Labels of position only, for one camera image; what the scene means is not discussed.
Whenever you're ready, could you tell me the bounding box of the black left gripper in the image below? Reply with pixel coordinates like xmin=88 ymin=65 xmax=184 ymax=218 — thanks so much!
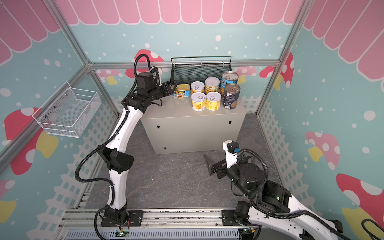
xmin=147 ymin=80 xmax=177 ymax=101

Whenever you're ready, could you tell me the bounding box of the gold rectangular sardine tin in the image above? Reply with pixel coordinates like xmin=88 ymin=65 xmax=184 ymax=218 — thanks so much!
xmin=173 ymin=84 xmax=191 ymax=98

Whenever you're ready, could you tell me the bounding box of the yellow can white lid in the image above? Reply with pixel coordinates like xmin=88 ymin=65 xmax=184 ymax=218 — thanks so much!
xmin=206 ymin=92 xmax=222 ymax=111
xmin=190 ymin=81 xmax=205 ymax=94
xmin=191 ymin=92 xmax=207 ymax=112
xmin=205 ymin=77 xmax=221 ymax=94

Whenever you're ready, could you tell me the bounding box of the yellow can white lid front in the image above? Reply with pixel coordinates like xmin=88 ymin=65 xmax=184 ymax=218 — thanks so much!
xmin=206 ymin=92 xmax=222 ymax=111

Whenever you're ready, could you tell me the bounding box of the blue Progresso soup can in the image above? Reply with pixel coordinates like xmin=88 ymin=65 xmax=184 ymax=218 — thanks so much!
xmin=221 ymin=71 xmax=239 ymax=92

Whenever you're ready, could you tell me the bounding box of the dark navy label can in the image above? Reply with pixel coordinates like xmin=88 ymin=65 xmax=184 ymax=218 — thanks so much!
xmin=223 ymin=84 xmax=241 ymax=110

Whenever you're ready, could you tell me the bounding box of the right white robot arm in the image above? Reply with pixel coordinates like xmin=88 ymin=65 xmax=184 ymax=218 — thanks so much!
xmin=204 ymin=143 xmax=347 ymax=240

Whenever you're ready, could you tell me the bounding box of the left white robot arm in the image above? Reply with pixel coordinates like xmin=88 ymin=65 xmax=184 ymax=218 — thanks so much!
xmin=75 ymin=53 xmax=176 ymax=226

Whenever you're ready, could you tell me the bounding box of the grey metal cabinet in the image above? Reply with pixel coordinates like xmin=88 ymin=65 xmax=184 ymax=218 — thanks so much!
xmin=141 ymin=96 xmax=246 ymax=155

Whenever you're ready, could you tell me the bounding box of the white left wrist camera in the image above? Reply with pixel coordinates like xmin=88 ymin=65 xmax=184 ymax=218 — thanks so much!
xmin=150 ymin=66 xmax=162 ymax=86

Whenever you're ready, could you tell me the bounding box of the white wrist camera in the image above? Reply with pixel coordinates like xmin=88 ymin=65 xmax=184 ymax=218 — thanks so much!
xmin=150 ymin=66 xmax=162 ymax=86
xmin=223 ymin=140 xmax=240 ymax=169

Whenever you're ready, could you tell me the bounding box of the black mesh wire basket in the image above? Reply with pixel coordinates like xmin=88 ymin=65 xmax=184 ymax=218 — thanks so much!
xmin=171 ymin=56 xmax=232 ymax=85

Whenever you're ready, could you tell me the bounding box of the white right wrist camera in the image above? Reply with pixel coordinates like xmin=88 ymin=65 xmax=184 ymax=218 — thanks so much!
xmin=223 ymin=140 xmax=240 ymax=169

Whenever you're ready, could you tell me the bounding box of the white mesh wire basket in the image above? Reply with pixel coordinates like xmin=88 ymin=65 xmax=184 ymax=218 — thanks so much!
xmin=32 ymin=82 xmax=102 ymax=138

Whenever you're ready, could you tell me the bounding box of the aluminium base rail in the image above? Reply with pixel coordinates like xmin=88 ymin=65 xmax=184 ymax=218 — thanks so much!
xmin=53 ymin=208 xmax=245 ymax=240

